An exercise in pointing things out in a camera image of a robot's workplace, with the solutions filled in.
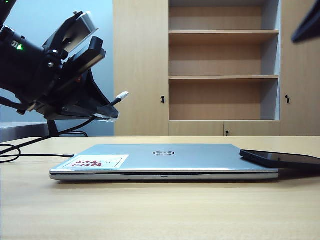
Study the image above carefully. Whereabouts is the red white laptop sticker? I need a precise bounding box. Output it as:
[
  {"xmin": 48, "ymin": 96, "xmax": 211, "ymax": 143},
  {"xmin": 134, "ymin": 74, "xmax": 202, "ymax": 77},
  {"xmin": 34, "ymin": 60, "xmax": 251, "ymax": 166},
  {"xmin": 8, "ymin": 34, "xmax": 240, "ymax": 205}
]
[{"xmin": 61, "ymin": 154, "xmax": 130, "ymax": 169}]

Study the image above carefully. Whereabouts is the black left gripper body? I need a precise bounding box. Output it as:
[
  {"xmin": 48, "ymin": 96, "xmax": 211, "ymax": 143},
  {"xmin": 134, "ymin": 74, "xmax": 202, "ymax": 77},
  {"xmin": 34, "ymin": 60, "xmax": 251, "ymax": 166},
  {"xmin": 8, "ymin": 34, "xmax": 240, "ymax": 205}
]
[{"xmin": 26, "ymin": 36, "xmax": 107, "ymax": 119}]

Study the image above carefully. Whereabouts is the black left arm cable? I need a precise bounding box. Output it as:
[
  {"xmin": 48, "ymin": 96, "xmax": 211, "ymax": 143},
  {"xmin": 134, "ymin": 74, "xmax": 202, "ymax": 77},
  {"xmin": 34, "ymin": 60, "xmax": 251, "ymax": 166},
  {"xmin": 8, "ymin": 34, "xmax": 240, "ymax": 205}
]
[{"xmin": 0, "ymin": 96, "xmax": 29, "ymax": 115}]

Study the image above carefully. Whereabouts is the light wooden cabinet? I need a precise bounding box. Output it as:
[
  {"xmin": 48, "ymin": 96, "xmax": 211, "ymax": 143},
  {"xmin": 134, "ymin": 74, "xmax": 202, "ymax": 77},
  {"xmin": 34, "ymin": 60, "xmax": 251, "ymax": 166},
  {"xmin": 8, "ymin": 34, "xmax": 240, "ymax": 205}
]
[{"xmin": 112, "ymin": 0, "xmax": 320, "ymax": 137}]

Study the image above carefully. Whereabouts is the silver Dell laptop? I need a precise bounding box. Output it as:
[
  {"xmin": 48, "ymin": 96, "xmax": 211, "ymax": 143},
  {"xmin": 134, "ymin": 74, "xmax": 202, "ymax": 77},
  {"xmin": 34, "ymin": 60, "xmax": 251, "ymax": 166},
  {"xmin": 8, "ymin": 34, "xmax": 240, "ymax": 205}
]
[{"xmin": 49, "ymin": 143, "xmax": 279, "ymax": 181}]

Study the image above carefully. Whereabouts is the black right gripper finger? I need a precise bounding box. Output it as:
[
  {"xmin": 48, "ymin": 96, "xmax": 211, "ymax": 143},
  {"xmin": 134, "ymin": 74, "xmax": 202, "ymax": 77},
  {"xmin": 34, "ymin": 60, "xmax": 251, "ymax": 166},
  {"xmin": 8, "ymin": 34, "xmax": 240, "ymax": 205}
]
[{"xmin": 291, "ymin": 0, "xmax": 320, "ymax": 44}]

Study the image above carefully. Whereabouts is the black charging cable silver plug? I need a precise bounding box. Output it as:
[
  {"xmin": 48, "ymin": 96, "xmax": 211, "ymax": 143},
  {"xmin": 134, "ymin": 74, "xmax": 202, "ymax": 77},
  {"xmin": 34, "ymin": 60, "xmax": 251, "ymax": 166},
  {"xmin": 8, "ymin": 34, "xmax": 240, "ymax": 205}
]
[{"xmin": 0, "ymin": 91, "xmax": 130, "ymax": 165}]

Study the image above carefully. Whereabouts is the grey low cabinet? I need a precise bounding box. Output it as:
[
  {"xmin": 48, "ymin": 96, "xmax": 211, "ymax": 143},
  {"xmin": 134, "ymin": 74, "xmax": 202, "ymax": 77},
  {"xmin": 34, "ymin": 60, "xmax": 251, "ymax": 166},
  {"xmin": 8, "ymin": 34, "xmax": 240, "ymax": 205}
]
[{"xmin": 0, "ymin": 121, "xmax": 50, "ymax": 143}]

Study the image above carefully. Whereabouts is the black office chair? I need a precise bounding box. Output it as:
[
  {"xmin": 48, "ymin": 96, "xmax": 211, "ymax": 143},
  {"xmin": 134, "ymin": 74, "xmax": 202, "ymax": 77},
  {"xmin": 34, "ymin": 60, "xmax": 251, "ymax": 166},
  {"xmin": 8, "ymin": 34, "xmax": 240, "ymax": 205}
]
[{"xmin": 46, "ymin": 117, "xmax": 89, "ymax": 138}]

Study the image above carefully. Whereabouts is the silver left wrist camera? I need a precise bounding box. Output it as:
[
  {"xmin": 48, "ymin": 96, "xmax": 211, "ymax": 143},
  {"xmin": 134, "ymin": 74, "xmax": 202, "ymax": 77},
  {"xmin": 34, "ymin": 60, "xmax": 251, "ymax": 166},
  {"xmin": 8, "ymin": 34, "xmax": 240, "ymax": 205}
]
[{"xmin": 42, "ymin": 11, "xmax": 100, "ymax": 55}]

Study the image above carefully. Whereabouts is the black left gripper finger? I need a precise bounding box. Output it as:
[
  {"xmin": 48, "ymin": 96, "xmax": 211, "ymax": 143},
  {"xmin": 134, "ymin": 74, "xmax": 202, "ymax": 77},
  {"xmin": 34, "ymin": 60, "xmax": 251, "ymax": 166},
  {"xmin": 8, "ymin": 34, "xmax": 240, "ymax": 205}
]
[
  {"xmin": 44, "ymin": 103, "xmax": 120, "ymax": 124},
  {"xmin": 71, "ymin": 70, "xmax": 113, "ymax": 111}
]

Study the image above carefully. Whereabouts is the wooden cabinet shelf board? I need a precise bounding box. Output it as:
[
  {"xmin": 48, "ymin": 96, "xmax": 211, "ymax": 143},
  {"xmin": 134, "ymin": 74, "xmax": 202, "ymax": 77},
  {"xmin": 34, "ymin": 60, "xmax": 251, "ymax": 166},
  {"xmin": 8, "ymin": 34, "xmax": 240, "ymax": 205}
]
[
  {"xmin": 168, "ymin": 75, "xmax": 280, "ymax": 84},
  {"xmin": 168, "ymin": 29, "xmax": 280, "ymax": 39}
]

